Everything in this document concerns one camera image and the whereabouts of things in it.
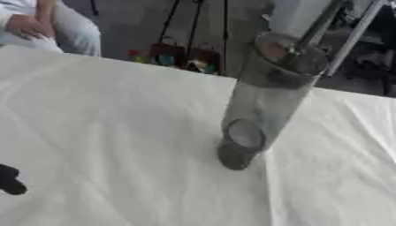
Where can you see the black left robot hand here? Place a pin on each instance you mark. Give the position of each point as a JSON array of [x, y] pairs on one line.
[[10, 184]]

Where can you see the tall clear glass vase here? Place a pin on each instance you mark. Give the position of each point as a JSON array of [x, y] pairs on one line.
[[268, 97]]

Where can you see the person's hand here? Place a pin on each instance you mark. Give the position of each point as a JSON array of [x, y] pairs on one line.
[[28, 27]]

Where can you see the person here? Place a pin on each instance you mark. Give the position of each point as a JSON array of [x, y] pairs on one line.
[[77, 29]]

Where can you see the small red yellow toy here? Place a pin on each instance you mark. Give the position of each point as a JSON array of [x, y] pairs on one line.
[[136, 56]]

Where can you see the dark red bag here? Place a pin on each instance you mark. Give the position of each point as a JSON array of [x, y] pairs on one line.
[[166, 55], [203, 63]]

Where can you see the black tripod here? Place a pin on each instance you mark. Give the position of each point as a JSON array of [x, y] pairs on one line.
[[195, 26]]

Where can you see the black chair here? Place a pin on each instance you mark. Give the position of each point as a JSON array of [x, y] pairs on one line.
[[372, 58]]

